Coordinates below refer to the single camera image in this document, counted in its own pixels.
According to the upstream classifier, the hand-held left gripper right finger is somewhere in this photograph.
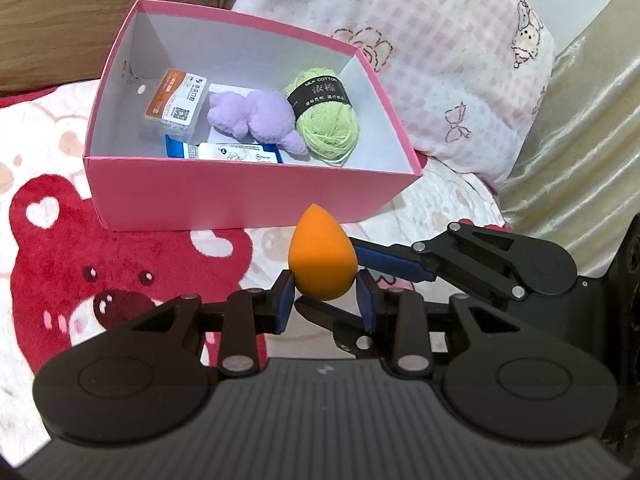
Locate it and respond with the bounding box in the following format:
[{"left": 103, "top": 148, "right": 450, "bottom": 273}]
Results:
[{"left": 356, "top": 269, "right": 523, "bottom": 378}]

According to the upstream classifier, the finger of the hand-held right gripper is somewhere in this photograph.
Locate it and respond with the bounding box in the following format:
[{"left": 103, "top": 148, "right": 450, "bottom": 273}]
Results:
[
  {"left": 295, "top": 299, "right": 381, "bottom": 358},
  {"left": 352, "top": 222, "right": 527, "bottom": 302}
]

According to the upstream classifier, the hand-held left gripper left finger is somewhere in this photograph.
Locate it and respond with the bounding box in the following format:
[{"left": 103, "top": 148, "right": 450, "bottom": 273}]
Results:
[{"left": 127, "top": 270, "right": 297, "bottom": 378}]

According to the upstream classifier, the orange makeup sponge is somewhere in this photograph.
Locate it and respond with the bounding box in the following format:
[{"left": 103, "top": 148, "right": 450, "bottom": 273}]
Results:
[{"left": 287, "top": 204, "right": 356, "bottom": 302}]

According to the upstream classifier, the pink cardboard box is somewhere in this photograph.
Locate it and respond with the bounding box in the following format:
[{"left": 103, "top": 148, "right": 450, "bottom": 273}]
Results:
[{"left": 82, "top": 0, "right": 423, "bottom": 232}]

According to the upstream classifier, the green yarn ball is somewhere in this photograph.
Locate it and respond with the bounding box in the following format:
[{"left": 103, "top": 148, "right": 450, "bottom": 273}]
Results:
[{"left": 282, "top": 64, "right": 362, "bottom": 166}]

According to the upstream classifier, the blue and white packet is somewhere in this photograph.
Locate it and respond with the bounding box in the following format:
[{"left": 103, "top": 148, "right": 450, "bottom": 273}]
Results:
[{"left": 164, "top": 134, "right": 285, "bottom": 164}]

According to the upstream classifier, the purple plush toy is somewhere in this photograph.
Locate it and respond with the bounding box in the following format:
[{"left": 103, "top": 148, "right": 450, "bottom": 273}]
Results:
[{"left": 206, "top": 90, "right": 308, "bottom": 156}]

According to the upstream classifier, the orange and white box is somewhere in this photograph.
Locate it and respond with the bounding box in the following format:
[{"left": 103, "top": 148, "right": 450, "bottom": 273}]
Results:
[{"left": 144, "top": 69, "right": 211, "bottom": 142}]

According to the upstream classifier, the gold satin curtain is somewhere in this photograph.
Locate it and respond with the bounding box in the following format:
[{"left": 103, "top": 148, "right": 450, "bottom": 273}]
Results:
[{"left": 495, "top": 5, "right": 640, "bottom": 281}]

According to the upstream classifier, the pink checked pillow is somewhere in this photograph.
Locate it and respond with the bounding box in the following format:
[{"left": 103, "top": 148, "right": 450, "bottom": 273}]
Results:
[{"left": 232, "top": 0, "right": 557, "bottom": 183}]

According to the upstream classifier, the brown pillow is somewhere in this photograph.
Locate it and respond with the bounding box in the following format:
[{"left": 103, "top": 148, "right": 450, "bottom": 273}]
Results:
[{"left": 0, "top": 0, "right": 251, "bottom": 96}]

